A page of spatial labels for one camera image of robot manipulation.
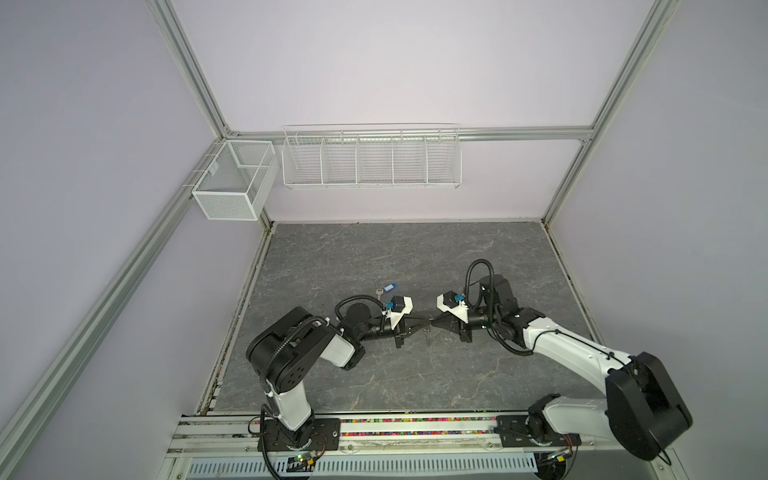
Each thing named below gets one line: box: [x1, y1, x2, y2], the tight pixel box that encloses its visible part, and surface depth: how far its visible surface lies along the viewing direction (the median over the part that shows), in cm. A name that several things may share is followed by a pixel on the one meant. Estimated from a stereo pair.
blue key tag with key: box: [376, 283, 397, 301], surface depth 104 cm
